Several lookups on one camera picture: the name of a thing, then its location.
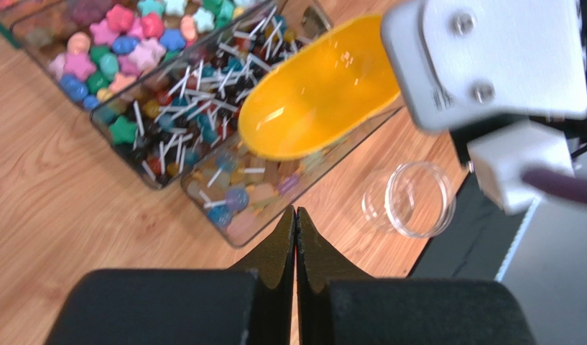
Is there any clear box of star candies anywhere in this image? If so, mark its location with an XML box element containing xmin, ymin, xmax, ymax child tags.
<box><xmin>11</xmin><ymin>0</ymin><xmax>259</xmax><ymax>111</ymax></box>

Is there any clear box of lollipops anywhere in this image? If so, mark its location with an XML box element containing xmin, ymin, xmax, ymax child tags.
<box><xmin>91</xmin><ymin>1</ymin><xmax>331</xmax><ymax>190</ymax></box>

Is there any clear round jar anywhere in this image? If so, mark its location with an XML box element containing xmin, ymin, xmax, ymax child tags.
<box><xmin>360</xmin><ymin>161</ymin><xmax>456</xmax><ymax>239</ymax></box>

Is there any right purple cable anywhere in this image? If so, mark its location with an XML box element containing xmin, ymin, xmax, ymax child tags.
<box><xmin>521</xmin><ymin>166</ymin><xmax>587</xmax><ymax>208</ymax></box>

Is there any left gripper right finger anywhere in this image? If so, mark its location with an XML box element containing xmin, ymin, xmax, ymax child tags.
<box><xmin>295</xmin><ymin>207</ymin><xmax>372</xmax><ymax>344</ymax></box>

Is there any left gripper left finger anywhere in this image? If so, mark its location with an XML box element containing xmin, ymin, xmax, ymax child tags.
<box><xmin>229</xmin><ymin>206</ymin><xmax>296</xmax><ymax>344</ymax></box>

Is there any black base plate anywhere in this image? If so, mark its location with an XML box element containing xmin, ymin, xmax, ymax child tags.
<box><xmin>408</xmin><ymin>174</ymin><xmax>540</xmax><ymax>281</ymax></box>

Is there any yellow plastic scoop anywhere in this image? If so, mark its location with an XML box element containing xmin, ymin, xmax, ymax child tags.
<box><xmin>238</xmin><ymin>14</ymin><xmax>400</xmax><ymax>161</ymax></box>

